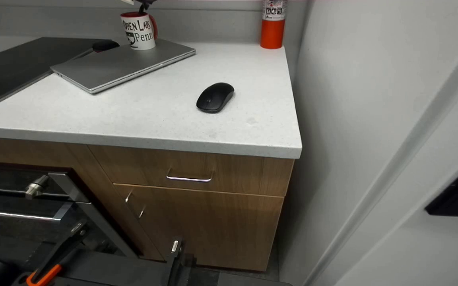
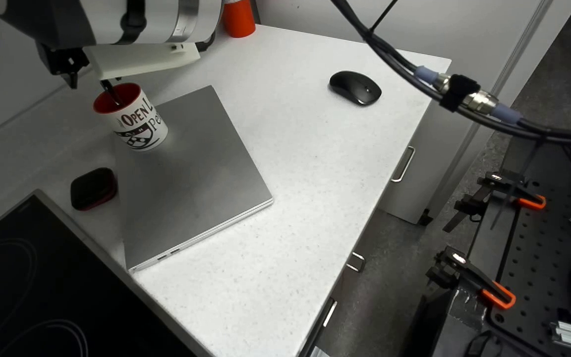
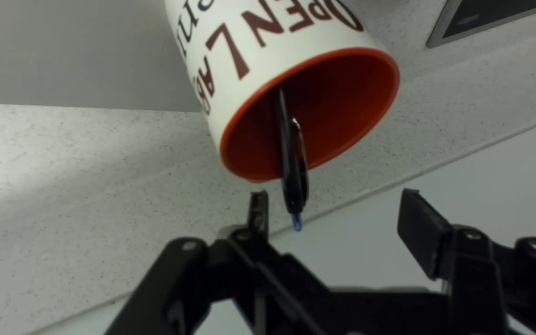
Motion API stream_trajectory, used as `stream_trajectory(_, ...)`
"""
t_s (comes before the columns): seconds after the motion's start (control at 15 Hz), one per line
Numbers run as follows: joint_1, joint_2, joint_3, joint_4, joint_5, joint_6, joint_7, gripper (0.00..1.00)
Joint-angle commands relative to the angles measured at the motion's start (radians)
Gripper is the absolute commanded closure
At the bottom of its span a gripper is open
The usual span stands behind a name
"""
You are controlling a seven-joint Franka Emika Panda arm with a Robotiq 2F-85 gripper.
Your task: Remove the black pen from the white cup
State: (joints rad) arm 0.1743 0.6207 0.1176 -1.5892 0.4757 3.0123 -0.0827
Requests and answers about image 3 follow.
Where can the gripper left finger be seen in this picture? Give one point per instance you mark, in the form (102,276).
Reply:
(231,265)

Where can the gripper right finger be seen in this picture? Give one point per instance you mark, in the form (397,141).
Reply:
(472,270)

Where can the black pen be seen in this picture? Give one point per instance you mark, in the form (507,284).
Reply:
(292,160)

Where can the white cup with red inside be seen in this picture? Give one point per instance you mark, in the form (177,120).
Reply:
(296,70)

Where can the grey framed dark panel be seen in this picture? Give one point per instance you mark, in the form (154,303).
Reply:
(482,18)

